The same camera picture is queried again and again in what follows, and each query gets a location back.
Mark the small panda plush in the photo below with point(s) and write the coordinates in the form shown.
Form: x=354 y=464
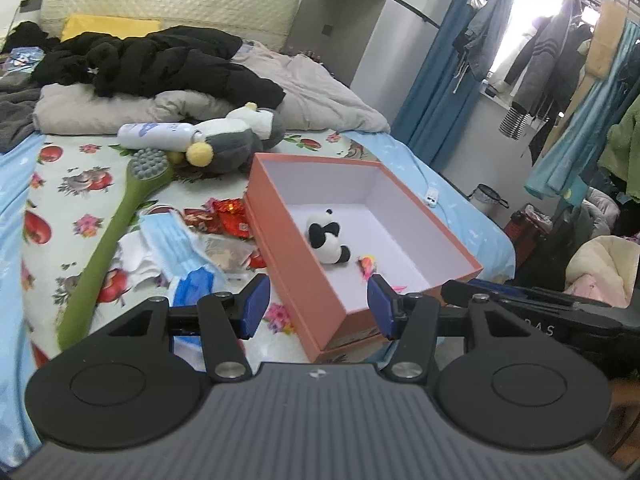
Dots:
x=327 y=245

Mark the white power adapter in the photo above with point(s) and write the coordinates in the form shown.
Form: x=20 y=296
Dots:
x=431 y=197

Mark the pink cardboard box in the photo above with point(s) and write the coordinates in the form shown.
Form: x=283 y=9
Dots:
x=280 y=240

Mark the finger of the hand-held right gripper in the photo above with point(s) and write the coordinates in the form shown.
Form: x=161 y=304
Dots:
x=470 y=290

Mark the hanging beige fleece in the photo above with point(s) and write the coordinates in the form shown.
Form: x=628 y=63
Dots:
x=607 y=35

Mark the black curtain rod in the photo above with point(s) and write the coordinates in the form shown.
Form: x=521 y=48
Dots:
x=415 y=11

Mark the clear packet with beige contents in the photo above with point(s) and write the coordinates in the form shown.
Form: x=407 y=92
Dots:
x=225 y=255

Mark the fruit print bedsheet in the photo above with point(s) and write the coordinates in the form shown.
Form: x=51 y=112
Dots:
x=65 y=195

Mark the white cloth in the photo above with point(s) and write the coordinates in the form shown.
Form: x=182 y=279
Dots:
x=137 y=257

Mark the white plastic bottle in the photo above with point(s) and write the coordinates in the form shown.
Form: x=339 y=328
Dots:
x=155 y=135

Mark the black white striped garment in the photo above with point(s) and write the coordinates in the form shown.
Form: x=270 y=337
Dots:
x=513 y=122

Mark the beige duvet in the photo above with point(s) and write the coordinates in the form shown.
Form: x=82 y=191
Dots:
x=315 y=90

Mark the small pink yellow toy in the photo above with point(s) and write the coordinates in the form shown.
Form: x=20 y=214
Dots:
x=366 y=265

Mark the red bag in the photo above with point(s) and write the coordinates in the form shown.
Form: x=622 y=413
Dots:
x=525 y=230

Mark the hanging light blue dress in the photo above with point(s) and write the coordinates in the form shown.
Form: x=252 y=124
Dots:
x=575 y=140

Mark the dark cloth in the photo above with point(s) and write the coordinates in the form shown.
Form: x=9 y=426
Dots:
x=25 y=35

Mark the green garment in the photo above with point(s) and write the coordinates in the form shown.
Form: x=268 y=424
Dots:
x=622 y=145

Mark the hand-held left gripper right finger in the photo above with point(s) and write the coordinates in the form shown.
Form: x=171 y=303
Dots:
x=381 y=306

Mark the grey white penguin plush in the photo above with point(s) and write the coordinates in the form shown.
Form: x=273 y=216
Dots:
x=235 y=145

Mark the blue curtain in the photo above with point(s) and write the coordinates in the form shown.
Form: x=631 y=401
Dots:
x=430 y=85

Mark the hanging grey coat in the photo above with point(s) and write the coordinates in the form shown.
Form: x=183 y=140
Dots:
x=545 y=60

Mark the white puffy jacket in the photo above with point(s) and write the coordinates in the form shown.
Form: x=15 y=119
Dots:
x=600 y=205

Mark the hanging denim jacket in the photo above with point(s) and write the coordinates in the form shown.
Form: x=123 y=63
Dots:
x=482 y=30

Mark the cream fleece garment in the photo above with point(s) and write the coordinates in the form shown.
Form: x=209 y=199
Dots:
x=600 y=262

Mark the green massage brush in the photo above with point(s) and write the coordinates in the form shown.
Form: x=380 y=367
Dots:
x=115 y=230

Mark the grey fleece blanket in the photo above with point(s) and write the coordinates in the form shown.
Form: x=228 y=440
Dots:
x=17 y=115

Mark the beige quilted headboard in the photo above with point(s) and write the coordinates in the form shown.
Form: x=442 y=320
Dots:
x=175 y=0

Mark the black wall socket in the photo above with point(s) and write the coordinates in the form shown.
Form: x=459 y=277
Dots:
x=327 y=29
x=30 y=4

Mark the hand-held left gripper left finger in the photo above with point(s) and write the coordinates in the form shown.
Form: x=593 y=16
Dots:
x=254 y=305

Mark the red snack packet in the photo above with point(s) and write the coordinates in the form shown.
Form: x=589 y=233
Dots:
x=257 y=260
x=234 y=214
x=197 y=217

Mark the blue white plastic packet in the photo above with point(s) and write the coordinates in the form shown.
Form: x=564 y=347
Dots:
x=197 y=285

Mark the black puffer jacket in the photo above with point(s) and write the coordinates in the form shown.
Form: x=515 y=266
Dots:
x=150 y=65

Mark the light blue face mask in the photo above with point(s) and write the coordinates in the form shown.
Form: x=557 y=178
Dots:
x=167 y=240

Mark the yellow pillow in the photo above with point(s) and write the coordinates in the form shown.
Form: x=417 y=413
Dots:
x=107 y=26

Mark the grey trash bin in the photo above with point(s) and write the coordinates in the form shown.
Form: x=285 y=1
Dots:
x=487 y=200

